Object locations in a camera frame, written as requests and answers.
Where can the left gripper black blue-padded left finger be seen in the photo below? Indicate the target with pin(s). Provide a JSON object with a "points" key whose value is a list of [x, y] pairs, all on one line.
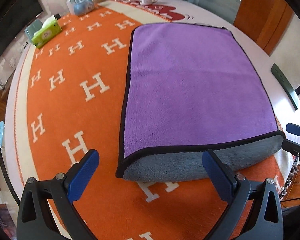
{"points": [[35, 219]]}

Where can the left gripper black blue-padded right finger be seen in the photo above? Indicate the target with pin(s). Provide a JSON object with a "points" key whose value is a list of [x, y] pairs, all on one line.
{"points": [[264, 220]]}

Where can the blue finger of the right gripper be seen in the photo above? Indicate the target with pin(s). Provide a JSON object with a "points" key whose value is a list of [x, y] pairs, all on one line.
{"points": [[293, 129]]}

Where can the purple grey towel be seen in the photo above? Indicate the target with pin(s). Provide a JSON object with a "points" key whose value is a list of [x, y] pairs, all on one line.
{"points": [[191, 88]]}

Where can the dark green smartphone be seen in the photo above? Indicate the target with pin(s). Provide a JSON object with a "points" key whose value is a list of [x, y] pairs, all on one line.
{"points": [[285, 84]]}

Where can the blue round plastic stool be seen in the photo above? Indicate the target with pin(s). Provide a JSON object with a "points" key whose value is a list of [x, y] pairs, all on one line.
{"points": [[2, 127]]}

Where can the orange H-pattern table runner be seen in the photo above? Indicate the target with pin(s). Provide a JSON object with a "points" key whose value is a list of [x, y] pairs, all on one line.
{"points": [[90, 119]]}

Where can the teal electric kettle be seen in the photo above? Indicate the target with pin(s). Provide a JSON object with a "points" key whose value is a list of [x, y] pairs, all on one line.
{"points": [[33, 28]]}

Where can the green tissue box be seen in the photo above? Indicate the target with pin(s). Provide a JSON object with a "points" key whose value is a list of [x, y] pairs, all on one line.
{"points": [[49, 30]]}

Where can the blue ceramic teapot mug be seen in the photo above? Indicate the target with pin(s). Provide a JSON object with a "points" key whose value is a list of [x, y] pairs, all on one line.
{"points": [[82, 7]]}

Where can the black wall television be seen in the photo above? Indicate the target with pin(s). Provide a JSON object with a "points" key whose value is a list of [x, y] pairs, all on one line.
{"points": [[20, 14]]}

